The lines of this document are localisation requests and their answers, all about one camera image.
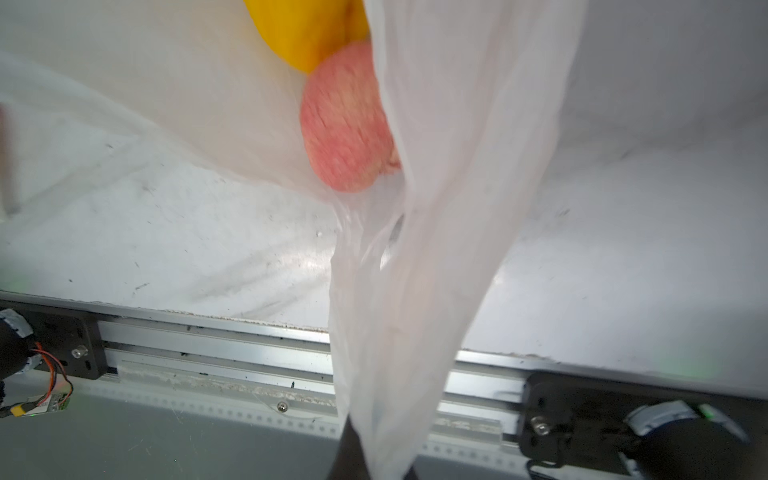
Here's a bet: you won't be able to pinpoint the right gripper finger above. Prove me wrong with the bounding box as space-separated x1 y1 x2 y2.
326 418 372 480

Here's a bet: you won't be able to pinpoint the pink peach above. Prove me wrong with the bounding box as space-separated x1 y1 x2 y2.
299 40 401 193

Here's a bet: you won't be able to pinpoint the white bag cartoon print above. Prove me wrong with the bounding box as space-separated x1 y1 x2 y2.
1 1 588 479

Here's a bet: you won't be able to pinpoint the yellow peach back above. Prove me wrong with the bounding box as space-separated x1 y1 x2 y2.
245 0 369 74

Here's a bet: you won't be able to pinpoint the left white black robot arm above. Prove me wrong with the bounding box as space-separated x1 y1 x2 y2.
0 308 41 381

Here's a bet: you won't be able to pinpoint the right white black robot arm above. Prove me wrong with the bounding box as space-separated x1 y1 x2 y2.
616 402 767 479

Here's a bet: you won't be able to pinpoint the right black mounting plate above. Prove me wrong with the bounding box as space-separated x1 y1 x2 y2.
516 371 767 479

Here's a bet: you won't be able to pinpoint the black mounting plate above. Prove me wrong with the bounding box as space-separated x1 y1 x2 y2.
1 300 109 380
516 371 767 479

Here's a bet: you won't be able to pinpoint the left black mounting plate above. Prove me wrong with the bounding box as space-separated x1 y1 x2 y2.
1 300 109 380

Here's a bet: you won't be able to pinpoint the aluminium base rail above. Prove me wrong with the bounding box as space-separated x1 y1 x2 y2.
1 292 767 479

